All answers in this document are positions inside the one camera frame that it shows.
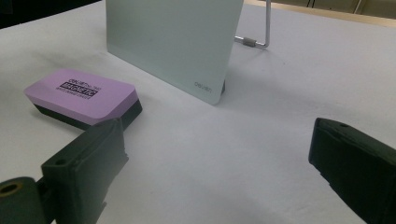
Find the white glass desktop whiteboard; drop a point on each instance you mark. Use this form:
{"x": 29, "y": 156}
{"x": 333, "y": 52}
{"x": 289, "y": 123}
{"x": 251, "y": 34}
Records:
{"x": 174, "y": 40}

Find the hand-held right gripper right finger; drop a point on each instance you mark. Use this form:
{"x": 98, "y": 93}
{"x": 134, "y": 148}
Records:
{"x": 355, "y": 165}

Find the purple whiteboard eraser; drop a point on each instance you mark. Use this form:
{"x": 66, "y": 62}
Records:
{"x": 93, "y": 104}

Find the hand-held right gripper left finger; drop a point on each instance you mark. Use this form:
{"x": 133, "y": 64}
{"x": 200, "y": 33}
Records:
{"x": 84, "y": 171}

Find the grey metal stand leg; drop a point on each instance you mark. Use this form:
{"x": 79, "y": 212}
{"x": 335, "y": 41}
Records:
{"x": 249, "y": 41}

